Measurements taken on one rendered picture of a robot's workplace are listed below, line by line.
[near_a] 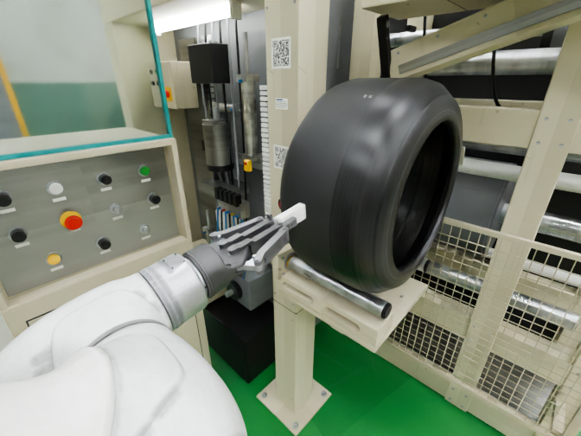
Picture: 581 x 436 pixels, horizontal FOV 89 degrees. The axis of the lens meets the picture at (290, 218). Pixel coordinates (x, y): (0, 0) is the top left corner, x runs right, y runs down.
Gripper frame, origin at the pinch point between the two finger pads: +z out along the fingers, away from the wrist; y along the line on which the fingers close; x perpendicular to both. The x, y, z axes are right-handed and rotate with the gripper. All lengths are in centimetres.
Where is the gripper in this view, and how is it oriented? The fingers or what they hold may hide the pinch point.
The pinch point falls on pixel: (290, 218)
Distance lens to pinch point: 54.5
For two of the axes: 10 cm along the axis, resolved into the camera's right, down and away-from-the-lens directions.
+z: 6.8, -4.2, 6.0
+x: 0.9, 8.6, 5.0
